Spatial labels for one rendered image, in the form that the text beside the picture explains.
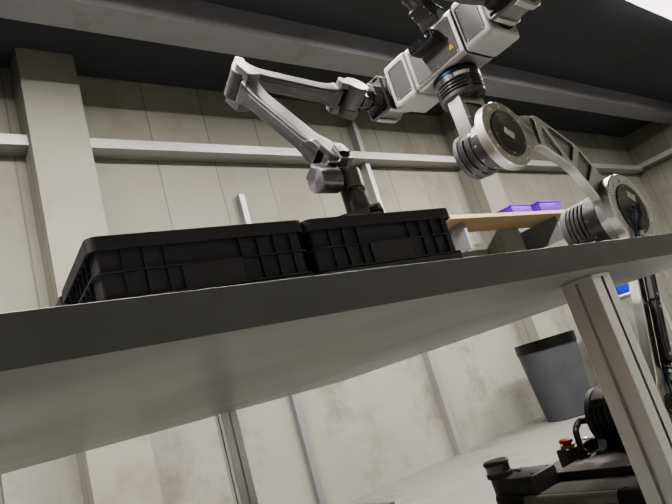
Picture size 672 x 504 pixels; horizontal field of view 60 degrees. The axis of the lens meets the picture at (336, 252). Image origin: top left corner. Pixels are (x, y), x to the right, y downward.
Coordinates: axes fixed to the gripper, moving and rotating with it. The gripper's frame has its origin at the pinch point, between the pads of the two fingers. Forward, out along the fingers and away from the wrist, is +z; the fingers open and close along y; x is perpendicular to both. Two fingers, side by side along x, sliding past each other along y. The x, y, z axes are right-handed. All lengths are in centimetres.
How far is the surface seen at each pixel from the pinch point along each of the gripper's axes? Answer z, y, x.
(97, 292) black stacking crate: 3, -39, -44
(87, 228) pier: -95, -152, 135
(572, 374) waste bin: 53, 79, 342
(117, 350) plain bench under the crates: 22, -12, -86
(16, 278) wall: -77, -188, 123
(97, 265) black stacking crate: -1, -37, -45
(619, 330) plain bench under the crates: 32, 36, -22
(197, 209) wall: -114, -118, 204
